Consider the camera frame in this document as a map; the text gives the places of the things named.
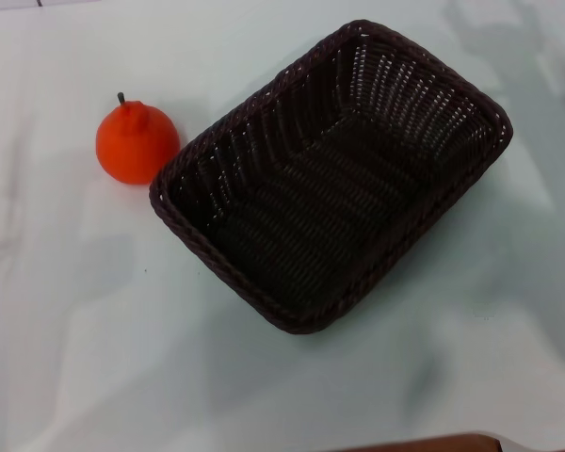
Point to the orange toy fruit with stem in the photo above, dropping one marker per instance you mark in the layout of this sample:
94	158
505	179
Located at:
134	141

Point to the dark brown woven basket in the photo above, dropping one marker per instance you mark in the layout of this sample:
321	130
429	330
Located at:
320	198

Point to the brown curved panel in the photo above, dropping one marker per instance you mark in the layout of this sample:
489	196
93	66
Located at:
419	443

